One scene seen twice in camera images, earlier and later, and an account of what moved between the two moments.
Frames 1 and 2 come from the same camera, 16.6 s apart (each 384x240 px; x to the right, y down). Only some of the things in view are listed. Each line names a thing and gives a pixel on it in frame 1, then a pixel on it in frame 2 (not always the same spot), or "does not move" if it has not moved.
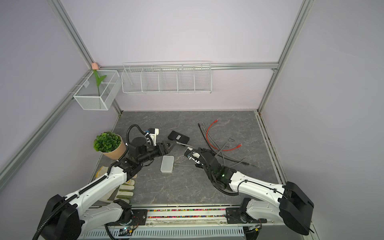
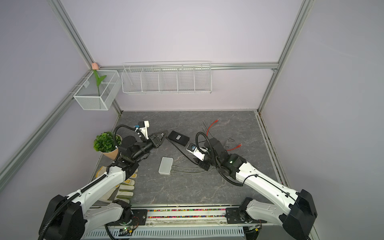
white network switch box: [167, 164] does not move
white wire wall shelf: [150, 77] does not move
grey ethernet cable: [213, 142] → [186, 172]
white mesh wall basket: [98, 90] does not move
